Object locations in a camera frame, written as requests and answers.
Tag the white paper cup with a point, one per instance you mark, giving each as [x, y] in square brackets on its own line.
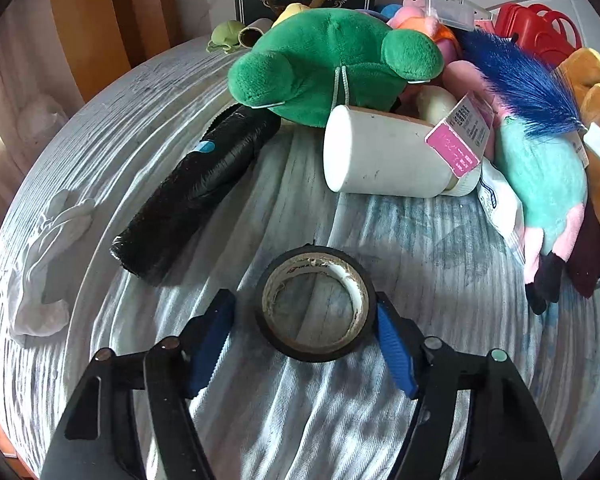
[367, 152]

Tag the pink white carton box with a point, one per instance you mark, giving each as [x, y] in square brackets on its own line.
[461, 136]

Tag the cardboard tube roll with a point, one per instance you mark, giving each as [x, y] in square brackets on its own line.
[252, 33]

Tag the black tape roll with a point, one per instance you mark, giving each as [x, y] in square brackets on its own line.
[315, 304]

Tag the red bear suitcase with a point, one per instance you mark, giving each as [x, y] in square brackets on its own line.
[540, 31]

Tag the yellow duck plush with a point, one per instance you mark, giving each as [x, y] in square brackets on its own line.
[290, 10]

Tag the teal plush with blue hair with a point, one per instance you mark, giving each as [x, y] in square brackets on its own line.
[536, 112]

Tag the small green frog toy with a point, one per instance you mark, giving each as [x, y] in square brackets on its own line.
[224, 37]

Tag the white cotton glove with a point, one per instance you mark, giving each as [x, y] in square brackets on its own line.
[58, 227]

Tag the dark maroon cloth pouch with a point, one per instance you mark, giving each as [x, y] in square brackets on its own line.
[583, 266]

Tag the pink pig plush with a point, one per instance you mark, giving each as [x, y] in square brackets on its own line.
[409, 9]

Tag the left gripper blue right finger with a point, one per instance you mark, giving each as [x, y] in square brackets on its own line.
[505, 436]

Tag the black garbage bag roll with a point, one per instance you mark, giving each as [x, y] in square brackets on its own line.
[186, 198]

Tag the dark green plush toy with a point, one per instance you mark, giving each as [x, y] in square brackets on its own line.
[304, 67]

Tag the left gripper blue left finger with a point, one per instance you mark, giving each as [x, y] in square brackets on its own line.
[96, 437]

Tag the brown bear plush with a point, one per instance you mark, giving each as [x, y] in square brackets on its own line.
[582, 70]

